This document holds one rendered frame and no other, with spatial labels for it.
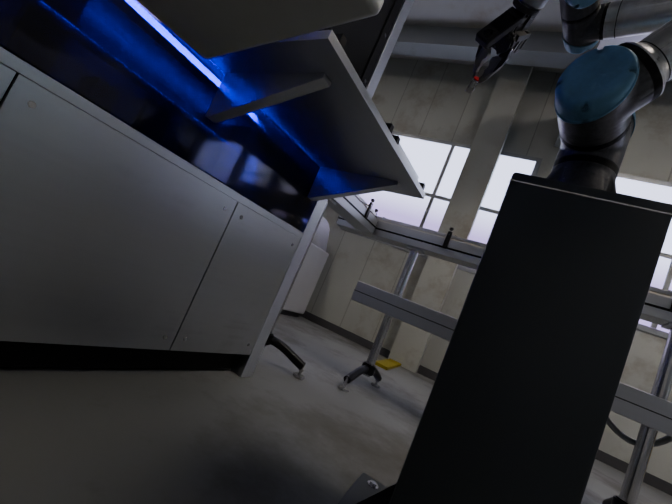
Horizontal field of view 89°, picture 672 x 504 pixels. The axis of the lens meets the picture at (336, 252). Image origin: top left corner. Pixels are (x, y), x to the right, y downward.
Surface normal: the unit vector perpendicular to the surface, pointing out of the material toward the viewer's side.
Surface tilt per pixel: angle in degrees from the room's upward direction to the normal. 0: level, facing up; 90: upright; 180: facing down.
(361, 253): 90
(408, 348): 90
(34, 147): 90
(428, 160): 90
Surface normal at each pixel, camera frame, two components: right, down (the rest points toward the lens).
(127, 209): 0.80, 0.28
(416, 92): -0.34, -0.25
